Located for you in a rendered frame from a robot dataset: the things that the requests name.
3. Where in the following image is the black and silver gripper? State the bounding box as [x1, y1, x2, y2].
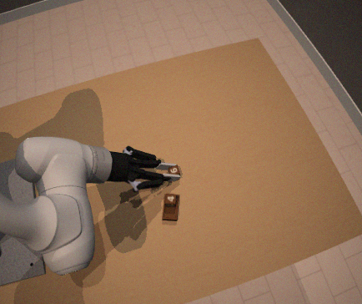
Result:
[107, 146, 180, 192]

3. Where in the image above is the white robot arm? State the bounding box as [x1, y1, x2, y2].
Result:
[0, 137, 113, 276]

